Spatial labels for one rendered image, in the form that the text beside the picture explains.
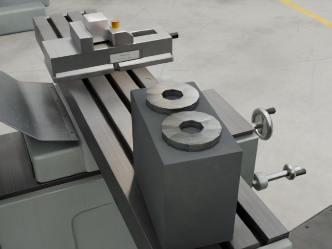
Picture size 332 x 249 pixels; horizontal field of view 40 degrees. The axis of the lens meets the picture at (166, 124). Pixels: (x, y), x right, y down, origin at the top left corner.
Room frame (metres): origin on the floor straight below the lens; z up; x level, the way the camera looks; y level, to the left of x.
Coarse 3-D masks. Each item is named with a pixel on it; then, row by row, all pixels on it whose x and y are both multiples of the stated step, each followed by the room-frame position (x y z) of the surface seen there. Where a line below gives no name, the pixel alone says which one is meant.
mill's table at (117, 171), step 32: (64, 32) 1.41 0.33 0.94; (64, 96) 1.12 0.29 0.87; (96, 96) 1.03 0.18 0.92; (128, 96) 0.99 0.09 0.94; (96, 128) 0.85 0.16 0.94; (128, 128) 0.85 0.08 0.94; (96, 160) 0.82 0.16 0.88; (128, 160) 0.77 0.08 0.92; (128, 192) 0.64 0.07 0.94; (128, 224) 0.62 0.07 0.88; (256, 224) 0.56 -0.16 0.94
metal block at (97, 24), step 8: (88, 16) 1.19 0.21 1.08; (96, 16) 1.19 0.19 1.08; (104, 16) 1.19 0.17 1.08; (88, 24) 1.15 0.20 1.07; (96, 24) 1.15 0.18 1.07; (104, 24) 1.16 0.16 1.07; (96, 32) 1.15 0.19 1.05; (104, 32) 1.16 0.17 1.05; (96, 40) 1.15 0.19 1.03; (104, 40) 1.16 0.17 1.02
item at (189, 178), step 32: (160, 96) 0.65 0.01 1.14; (192, 96) 0.65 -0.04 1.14; (160, 128) 0.58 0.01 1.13; (192, 128) 0.58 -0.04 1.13; (224, 128) 0.58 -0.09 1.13; (160, 160) 0.50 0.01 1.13; (192, 160) 0.50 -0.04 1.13; (224, 160) 0.51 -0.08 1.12; (160, 192) 0.51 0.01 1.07; (192, 192) 0.50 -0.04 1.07; (224, 192) 0.51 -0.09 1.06; (160, 224) 0.51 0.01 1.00; (192, 224) 0.50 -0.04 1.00; (224, 224) 0.52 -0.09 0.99
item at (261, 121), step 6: (258, 108) 1.34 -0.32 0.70; (270, 108) 1.33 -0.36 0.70; (252, 114) 1.36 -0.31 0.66; (258, 114) 1.34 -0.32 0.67; (264, 114) 1.30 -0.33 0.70; (270, 114) 1.32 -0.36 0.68; (252, 120) 1.35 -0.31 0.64; (258, 120) 1.33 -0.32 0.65; (264, 120) 1.30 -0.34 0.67; (270, 120) 1.28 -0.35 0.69; (258, 126) 1.30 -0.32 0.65; (264, 126) 1.30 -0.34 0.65; (270, 126) 1.27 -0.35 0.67; (258, 132) 1.32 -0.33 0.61; (264, 132) 1.29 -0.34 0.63; (270, 132) 1.26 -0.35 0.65; (264, 138) 1.28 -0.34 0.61
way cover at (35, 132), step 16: (0, 80) 1.08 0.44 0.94; (16, 80) 1.16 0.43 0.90; (0, 96) 0.97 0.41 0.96; (16, 96) 1.04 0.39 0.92; (32, 96) 1.09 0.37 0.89; (48, 96) 1.11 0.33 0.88; (0, 112) 0.89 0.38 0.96; (16, 112) 0.94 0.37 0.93; (32, 112) 1.00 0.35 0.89; (48, 112) 1.02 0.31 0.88; (64, 112) 1.03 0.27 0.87; (16, 128) 0.86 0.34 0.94; (32, 128) 0.91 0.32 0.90; (48, 128) 0.94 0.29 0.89; (64, 128) 0.95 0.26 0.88
